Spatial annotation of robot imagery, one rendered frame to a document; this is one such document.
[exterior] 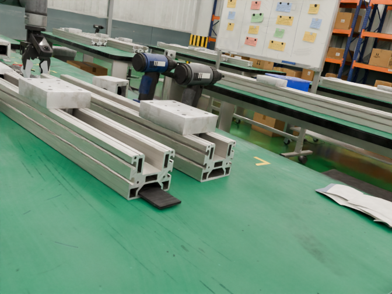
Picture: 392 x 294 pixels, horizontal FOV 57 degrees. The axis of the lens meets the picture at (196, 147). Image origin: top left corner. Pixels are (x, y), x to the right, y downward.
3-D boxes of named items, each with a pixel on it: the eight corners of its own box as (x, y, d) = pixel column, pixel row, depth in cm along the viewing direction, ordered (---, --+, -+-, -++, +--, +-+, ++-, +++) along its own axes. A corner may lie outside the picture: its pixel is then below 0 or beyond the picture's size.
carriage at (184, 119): (136, 126, 91) (140, 100, 89) (170, 124, 98) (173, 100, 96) (180, 147, 80) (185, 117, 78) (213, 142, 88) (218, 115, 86)
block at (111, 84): (86, 102, 133) (88, 76, 131) (105, 99, 144) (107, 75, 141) (109, 108, 130) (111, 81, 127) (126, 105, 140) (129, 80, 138)
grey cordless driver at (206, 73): (161, 135, 108) (171, 60, 101) (204, 130, 122) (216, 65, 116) (179, 143, 103) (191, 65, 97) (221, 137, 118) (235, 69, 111)
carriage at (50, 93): (17, 104, 93) (18, 77, 91) (59, 103, 101) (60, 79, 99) (45, 121, 83) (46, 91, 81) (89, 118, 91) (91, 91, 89)
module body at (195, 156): (39, 97, 129) (40, 73, 126) (66, 97, 136) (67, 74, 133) (200, 182, 78) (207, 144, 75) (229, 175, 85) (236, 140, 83)
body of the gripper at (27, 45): (38, 58, 145) (39, 26, 142) (48, 61, 140) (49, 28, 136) (18, 56, 140) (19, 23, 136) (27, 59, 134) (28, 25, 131)
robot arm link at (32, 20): (50, 17, 135) (28, 13, 129) (49, 30, 136) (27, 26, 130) (42, 15, 140) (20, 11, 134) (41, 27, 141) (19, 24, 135)
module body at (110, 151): (-21, 97, 115) (-21, 70, 113) (12, 97, 122) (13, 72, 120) (126, 200, 64) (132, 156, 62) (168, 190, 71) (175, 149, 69)
